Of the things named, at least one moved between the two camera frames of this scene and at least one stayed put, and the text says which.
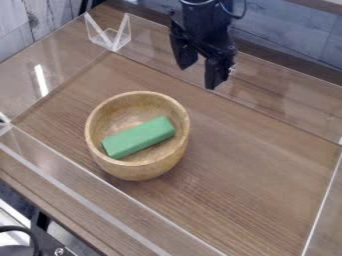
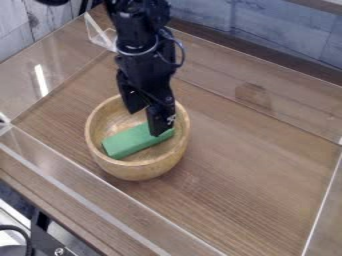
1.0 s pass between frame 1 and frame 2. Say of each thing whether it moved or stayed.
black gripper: moved
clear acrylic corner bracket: stayed
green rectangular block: stayed
